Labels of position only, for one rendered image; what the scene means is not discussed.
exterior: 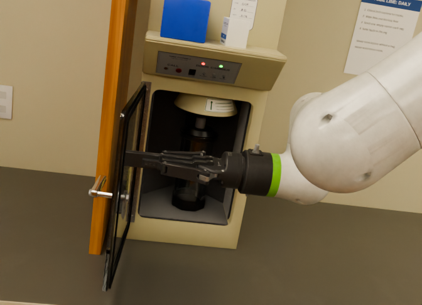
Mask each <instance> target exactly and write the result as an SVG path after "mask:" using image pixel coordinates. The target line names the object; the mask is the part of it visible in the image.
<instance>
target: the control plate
mask: <svg viewBox="0 0 422 305"><path fill-rule="evenodd" d="M201 62H205V65H202V64H201ZM219 65H223V66H224V67H222V68H220V67H219ZM241 65H242V63H236V62H228V61H223V60H215V59H210V58H202V57H197V56H190V55H182V54H177V53H169V52H164V51H158V59H157V65H156V73H162V74H167V75H175V76H180V77H188V78H197V79H202V80H210V81H215V82H224V83H232V84H234V83H235V80H236V78H237V75H238V73H239V70H240V68H241ZM164 67H168V69H167V70H165V69H164ZM177 68H180V69H181V72H180V73H178V72H176V69H177ZM189 69H194V70H196V72H195V75H189V74H188V72H189ZM202 72H205V73H206V74H205V75H203V74H202ZM212 74H216V76H214V77H213V76H212ZM223 75H225V78H223V77H222V76H223Z"/></svg>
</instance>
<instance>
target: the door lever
mask: <svg viewBox="0 0 422 305"><path fill-rule="evenodd" d="M106 178H107V177H106V176H105V175H100V176H99V177H98V179H97V181H96V182H95V184H94V186H93V187H92V189H90V190H89V195H90V196H91V197H94V198H97V197H98V196H100V197H105V198H112V193H111V192H106V191H101V189H102V187H103V186H104V184H105V182H106Z"/></svg>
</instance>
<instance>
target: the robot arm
mask: <svg viewBox="0 0 422 305"><path fill-rule="evenodd" d="M420 149H422V32H421V33H419V34H418V35H416V36H415V37H414V38H413V39H412V40H410V41H409V42H407V43H406V44H405V45H403V46H402V47H400V48H399V49H398V50H396V51H395V52H394V53H392V54H390V55H389V56H387V57H386V58H385V59H383V60H381V61H380V62H379V63H377V64H375V65H374V66H373V67H371V68H370V69H368V70H366V71H365V72H364V73H361V74H360V75H358V76H356V77H354V78H352V79H350V80H349V81H347V82H345V83H343V84H341V85H339V86H338V87H335V88H334V89H332V90H330V91H328V92H324V93H321V92H312V93H308V94H306V95H304V96H302V97H300V98H299V99H298V100H297V101H296V102H295V104H294V105H293V107H292V109H291V112H290V116H289V131H288V142H287V146H286V150H285V152H284V153H282V154H276V153H270V152H262V151H261V150H259V144H255V146H254V149H248V150H244V151H243V152H242V153H237V152H227V151H226V152H224V153H223V155H222V157H221V158H220V159H219V158H215V157H213V156H206V152H205V151H197V152H190V151H162V153H160V154H158V153H152V152H142V151H132V150H126V155H125V162H124V166H130V167H136V168H146V169H157V170H158V171H161V174H162V175H166V176H172V177H176V178H181V179H187V180H190V181H196V182H198V183H201V184H204V185H208V184H209V180H218V181H219V185H220V186H221V187H222V188H232V189H238V192H239V193H240V194H246V196H249V195H257V196H268V197H275V198H281V199H284V200H289V201H292V202H295V203H297V204H301V205H312V204H315V203H318V202H319V201H321V200H323V199H324V197H326V196H327V194H328V192H332V193H353V192H357V191H360V190H364V189H366V188H368V187H370V186H371V185H373V184H374V183H376V182H377V181H379V180H380V179H381V178H383V177H384V176H385V175H386V174H388V173H389V172H391V171H392V170H393V169H394V168H396V167H397V166H399V165H400V164H401V163H403V162H404V161H405V160H407V159H408V158H409V157H411V156H412V155H413V154H414V153H416V152H417V151H419V150H420Z"/></svg>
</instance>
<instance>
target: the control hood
mask: <svg viewBox="0 0 422 305"><path fill-rule="evenodd" d="M158 51H164V52H169V53H177V54H182V55H190V56H197V57H202V58H210V59H215V60H223V61H228V62H236V63H242V65H241V68H240V70H239V73H238V75H237V78H236V80H235V83H234V84H232V83H224V82H215V81H210V80H202V79H197V78H188V77H180V76H175V75H167V74H162V73H156V65H157V59H158ZM286 61H287V57H286V56H284V55H283V54H282V53H280V52H279V51H277V50H273V49H268V48H260V47H256V46H248V45H246V48H236V47H231V46H225V45H223V44H221V43H220V41H215V40H208V39H205V43H196V42H192V41H184V40H176V39H171V38H164V37H161V36H160V32H159V31H151V30H148V31H147V32H146V36H145V40H144V55H143V70H142V72H143V73H148V74H153V75H162V76H167V77H175V78H184V79H189V80H197V81H202V82H210V83H219V84H224V85H232V86H237V87H245V88H254V89H259V90H267V91H270V90H271V89H272V87H273V85H274V84H275V82H276V80H277V78H278V76H279V74H280V73H281V71H282V69H283V67H284V65H285V63H286Z"/></svg>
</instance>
